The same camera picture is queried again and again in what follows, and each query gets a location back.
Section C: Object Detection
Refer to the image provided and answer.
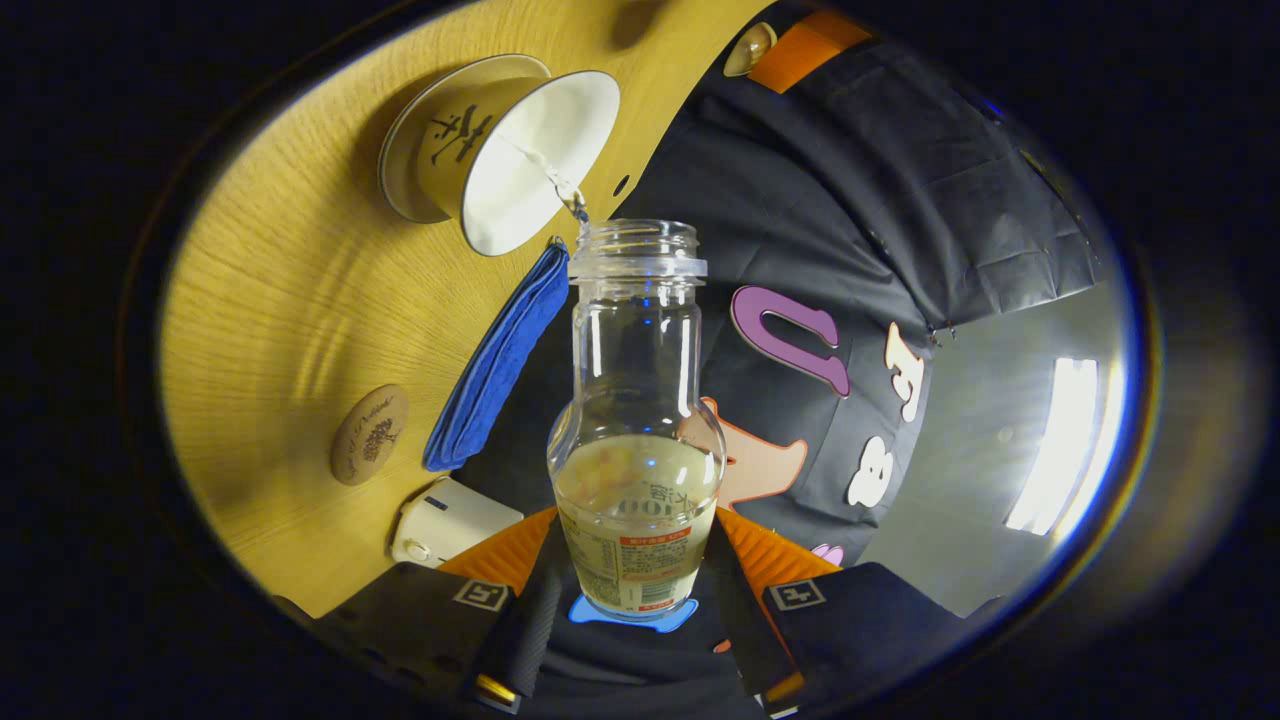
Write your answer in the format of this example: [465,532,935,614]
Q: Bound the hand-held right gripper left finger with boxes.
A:
[310,507,574,713]

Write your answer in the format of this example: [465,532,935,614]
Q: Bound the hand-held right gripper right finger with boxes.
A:
[705,507,1001,716]

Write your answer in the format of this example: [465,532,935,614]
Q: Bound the cream ceramic teacup lid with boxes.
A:
[722,22,778,79]

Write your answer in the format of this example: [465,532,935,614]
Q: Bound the round cork coaster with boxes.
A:
[331,385,411,487]

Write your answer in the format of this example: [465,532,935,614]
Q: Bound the clear plastic water bottle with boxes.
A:
[547,219,726,623]

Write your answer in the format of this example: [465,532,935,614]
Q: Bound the cream ceramic teacup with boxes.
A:
[415,70,622,257]

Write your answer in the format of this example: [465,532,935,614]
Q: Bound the white toaster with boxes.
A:
[390,477,525,570]

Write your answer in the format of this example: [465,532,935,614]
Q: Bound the black backdrop cloth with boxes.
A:
[470,0,1106,716]

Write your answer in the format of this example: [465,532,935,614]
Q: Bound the blue folded towel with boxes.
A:
[422,240,572,473]

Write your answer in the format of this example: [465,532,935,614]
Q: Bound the ceiling light panel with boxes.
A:
[1004,357,1101,537]

